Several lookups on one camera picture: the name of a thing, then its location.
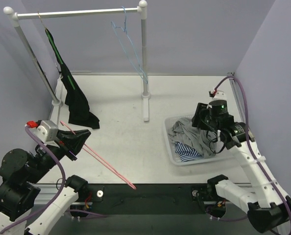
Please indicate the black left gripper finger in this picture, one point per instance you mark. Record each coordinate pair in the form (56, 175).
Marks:
(84, 136)
(68, 136)

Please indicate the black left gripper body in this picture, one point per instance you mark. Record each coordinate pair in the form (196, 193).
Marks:
(62, 144)

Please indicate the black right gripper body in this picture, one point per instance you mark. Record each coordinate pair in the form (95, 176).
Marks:
(199, 115)

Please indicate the pink wire hanger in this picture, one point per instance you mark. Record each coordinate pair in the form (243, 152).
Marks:
(98, 169)

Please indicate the grey tank top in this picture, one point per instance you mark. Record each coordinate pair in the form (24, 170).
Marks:
(182, 131)

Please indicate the blue white striped tank top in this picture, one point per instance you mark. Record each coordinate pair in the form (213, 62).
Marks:
(187, 153)

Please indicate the light blue wire hanger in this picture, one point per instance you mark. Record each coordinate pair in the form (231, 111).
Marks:
(135, 64)

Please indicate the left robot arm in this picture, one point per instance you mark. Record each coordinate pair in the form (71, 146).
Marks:
(20, 170)

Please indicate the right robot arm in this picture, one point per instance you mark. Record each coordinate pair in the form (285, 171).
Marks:
(270, 205)

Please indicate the black garment with green stripe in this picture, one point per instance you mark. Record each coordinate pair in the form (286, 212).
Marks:
(76, 100)

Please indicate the white plastic laundry basket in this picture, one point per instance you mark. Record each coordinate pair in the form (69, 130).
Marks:
(174, 158)

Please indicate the white clothes rack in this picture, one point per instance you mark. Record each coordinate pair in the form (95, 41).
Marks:
(15, 18)

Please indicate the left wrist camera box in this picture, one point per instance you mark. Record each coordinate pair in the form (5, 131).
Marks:
(44, 130)

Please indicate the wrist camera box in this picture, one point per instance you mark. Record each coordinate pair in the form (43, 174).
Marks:
(217, 95)
(44, 130)

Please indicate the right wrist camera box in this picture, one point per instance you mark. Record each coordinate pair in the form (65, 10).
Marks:
(217, 95)

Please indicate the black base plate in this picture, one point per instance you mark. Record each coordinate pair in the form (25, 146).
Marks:
(149, 199)

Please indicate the copper wire hanger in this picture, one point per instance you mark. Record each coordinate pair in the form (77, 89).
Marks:
(41, 20)

